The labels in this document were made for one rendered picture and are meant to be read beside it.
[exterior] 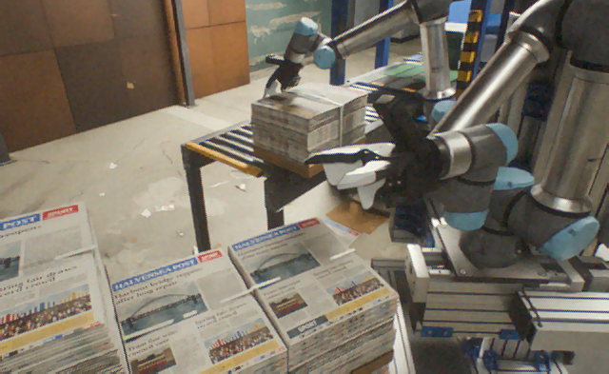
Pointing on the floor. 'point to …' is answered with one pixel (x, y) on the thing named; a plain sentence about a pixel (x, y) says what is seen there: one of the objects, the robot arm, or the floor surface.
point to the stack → (260, 308)
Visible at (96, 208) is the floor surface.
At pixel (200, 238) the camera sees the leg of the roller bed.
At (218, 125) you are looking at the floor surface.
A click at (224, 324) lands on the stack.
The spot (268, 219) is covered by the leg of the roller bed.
